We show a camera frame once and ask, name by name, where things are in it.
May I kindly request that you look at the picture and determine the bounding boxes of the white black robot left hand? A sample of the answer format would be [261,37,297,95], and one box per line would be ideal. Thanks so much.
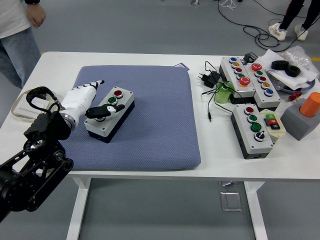
[59,79,126,121]

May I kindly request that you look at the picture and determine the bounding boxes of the person's hand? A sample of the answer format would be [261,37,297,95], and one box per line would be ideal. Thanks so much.
[26,2,47,28]

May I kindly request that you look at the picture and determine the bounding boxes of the grey four-button control box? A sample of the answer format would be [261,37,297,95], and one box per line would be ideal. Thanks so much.
[84,86,135,144]
[230,103,275,160]

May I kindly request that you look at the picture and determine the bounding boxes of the grey five-button control box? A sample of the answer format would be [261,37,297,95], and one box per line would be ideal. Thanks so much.
[243,62,282,109]
[219,56,257,105]

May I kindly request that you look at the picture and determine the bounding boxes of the beige shallow tray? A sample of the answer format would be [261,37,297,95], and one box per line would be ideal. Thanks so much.
[10,88,60,123]

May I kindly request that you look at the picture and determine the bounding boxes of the blue-grey fabric mat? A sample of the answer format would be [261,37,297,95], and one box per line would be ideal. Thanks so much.
[49,65,202,172]

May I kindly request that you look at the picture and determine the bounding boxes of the white table leg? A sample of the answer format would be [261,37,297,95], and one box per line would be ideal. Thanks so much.
[66,177,92,240]
[243,181,269,240]

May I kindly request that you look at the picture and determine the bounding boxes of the black power adapter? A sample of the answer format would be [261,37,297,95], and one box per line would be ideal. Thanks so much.
[197,70,221,89]

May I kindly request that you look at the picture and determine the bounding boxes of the green cylinder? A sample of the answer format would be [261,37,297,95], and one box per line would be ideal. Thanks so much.
[214,81,235,104]

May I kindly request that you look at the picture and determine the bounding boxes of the silver floor socket plate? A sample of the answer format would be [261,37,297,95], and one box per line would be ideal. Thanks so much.
[219,191,244,212]
[218,180,238,188]

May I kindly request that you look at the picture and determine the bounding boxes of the black terminal module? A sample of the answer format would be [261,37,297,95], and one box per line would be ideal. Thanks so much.
[242,51,260,64]

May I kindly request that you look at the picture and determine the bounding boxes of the white foam sheet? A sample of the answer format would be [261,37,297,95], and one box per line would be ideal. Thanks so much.
[254,48,319,91]

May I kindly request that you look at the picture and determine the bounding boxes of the grey block holder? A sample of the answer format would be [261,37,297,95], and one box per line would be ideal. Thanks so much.
[279,97,320,142]

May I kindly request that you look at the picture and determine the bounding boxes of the clear bubble wrap bag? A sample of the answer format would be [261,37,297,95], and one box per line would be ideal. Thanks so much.
[278,45,320,81]

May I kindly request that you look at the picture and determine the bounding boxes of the person with white shoes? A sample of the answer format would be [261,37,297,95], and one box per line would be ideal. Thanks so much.
[268,0,320,42]

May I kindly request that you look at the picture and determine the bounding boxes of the orange cylinder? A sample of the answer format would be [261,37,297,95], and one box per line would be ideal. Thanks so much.
[299,91,320,118]

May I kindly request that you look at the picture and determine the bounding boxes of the blue round plate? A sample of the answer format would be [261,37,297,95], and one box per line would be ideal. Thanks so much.
[273,77,320,95]

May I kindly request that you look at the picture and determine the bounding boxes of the white wall switch plate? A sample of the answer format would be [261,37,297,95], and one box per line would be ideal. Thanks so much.
[12,96,50,118]

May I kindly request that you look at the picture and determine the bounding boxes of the black adapter cord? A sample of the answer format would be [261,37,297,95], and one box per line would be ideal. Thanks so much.
[201,60,241,123]

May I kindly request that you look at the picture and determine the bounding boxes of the white floor cable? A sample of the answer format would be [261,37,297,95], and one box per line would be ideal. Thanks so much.
[219,0,237,12]

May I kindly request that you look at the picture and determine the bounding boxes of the black floor cable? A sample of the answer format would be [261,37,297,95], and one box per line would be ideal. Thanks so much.
[216,0,310,52]

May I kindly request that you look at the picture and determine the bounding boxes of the black foam ring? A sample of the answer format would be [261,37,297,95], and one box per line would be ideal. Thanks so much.
[285,65,302,78]
[271,59,289,71]

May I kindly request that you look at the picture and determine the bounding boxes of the cream three-button switch box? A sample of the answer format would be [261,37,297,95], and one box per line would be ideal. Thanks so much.
[259,109,287,145]

